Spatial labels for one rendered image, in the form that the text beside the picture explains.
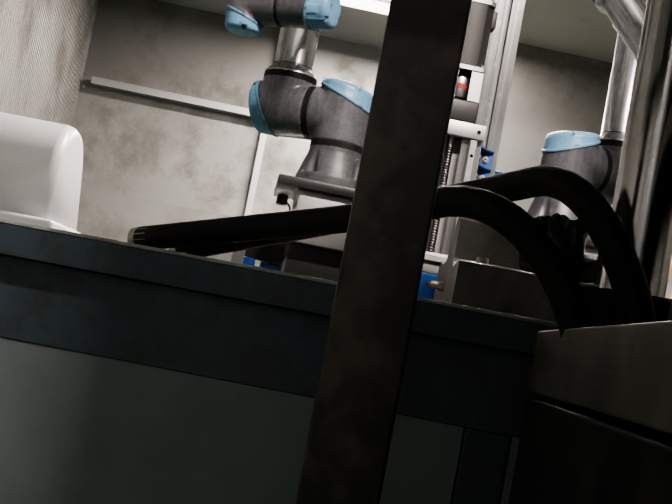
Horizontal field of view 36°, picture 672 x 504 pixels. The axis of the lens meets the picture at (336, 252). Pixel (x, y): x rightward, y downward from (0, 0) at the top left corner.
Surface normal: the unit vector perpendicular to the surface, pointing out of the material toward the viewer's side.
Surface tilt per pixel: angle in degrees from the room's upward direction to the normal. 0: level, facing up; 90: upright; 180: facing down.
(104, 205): 90
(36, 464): 90
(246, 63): 90
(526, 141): 90
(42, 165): 80
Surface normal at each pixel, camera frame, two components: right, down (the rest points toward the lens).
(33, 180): 0.08, -0.25
